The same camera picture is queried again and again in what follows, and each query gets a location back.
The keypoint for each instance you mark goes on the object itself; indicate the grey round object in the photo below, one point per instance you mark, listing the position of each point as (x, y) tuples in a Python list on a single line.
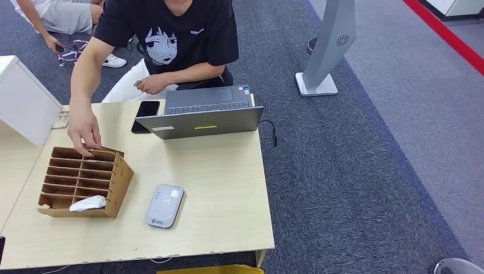
[(455, 267)]

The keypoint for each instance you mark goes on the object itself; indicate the chrome stool base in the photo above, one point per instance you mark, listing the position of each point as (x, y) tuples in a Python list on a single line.
[(73, 53)]

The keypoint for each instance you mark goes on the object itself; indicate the white counter furniture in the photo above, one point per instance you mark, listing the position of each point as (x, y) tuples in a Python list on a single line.
[(453, 7)]

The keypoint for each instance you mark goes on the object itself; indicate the person's right forearm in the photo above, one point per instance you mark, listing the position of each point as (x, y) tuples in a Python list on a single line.
[(81, 90)]

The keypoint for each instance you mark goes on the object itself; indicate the grey laptop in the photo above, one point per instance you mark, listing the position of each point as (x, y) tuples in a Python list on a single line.
[(204, 124)]

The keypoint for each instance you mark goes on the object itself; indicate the person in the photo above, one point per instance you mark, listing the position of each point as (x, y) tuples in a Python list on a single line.
[(204, 34), (64, 15)]

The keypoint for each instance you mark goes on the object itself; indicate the person's left hand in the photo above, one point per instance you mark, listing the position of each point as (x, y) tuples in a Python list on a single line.
[(153, 84)]

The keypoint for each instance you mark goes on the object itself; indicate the grey card reader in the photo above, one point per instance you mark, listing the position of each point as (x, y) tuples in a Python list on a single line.
[(164, 207)]

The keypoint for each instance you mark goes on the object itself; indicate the black round floor base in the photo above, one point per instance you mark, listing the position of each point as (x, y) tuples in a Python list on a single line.
[(311, 45)]

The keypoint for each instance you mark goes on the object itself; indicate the black smartphone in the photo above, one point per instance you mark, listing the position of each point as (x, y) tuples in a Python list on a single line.
[(147, 109)]

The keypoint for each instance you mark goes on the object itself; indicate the brown wooden slotted card organizer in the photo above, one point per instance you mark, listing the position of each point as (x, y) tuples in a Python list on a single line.
[(121, 181)]

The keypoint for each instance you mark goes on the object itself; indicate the person's left forearm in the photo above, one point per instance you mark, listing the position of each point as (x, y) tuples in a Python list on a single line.
[(194, 73)]

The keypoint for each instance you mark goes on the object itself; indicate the small dark phone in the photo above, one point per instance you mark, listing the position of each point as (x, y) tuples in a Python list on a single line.
[(59, 48)]

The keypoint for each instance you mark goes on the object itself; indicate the grey kiosk stand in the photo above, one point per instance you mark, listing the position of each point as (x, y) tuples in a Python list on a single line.
[(329, 38)]

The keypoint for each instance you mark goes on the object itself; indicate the white cabinet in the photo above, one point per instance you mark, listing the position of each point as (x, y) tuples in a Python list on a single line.
[(22, 98)]

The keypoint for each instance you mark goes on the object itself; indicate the crumpled white paper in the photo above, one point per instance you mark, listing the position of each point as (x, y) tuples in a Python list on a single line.
[(87, 204)]

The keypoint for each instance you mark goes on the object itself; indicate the person's right hand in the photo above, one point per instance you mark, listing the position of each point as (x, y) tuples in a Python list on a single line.
[(81, 128)]

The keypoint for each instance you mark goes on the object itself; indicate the yellow flat object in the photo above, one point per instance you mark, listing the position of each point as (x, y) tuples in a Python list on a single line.
[(208, 270)]

